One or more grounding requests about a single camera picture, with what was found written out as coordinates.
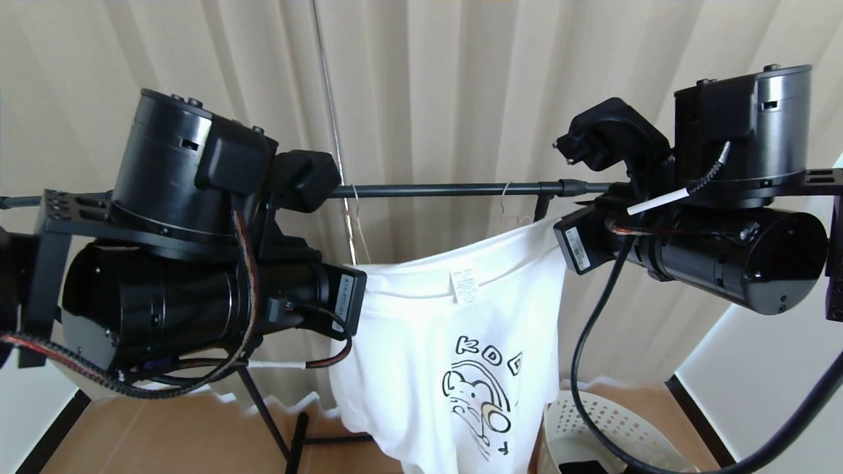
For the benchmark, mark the white laundry basket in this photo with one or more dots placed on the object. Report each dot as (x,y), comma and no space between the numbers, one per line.
(625,421)

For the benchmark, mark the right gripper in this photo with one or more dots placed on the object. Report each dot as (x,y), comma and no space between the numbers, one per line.
(724,257)

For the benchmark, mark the pink clothes hanger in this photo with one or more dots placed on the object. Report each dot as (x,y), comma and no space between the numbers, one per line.
(504,207)
(362,240)

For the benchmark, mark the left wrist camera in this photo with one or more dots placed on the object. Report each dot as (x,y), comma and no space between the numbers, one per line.
(306,178)

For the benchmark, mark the black clothes rack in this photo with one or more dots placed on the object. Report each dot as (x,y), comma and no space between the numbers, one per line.
(461,189)

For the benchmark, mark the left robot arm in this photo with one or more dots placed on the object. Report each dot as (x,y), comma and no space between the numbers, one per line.
(164,164)

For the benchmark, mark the white printed t-shirt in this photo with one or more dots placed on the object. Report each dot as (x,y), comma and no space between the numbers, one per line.
(408,368)

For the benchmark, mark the beige curtain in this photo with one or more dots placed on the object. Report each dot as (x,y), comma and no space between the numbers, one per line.
(428,85)

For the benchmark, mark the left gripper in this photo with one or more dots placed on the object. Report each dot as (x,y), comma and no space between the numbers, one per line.
(171,303)

